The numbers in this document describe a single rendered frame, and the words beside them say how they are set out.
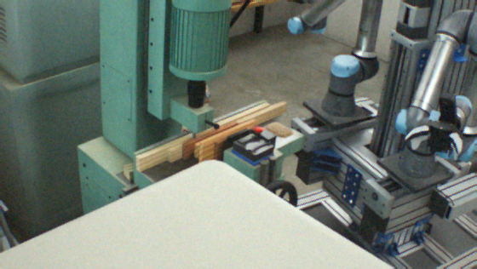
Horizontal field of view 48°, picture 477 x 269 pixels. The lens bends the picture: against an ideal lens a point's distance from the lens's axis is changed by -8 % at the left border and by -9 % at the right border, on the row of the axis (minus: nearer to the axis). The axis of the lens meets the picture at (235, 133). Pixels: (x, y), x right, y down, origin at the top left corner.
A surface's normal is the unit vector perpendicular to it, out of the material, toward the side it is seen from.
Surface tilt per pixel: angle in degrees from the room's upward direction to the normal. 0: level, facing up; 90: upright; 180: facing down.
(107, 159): 0
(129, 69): 90
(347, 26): 90
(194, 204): 0
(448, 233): 0
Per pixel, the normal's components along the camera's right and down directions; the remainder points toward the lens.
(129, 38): -0.71, 0.31
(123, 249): 0.07, -0.86
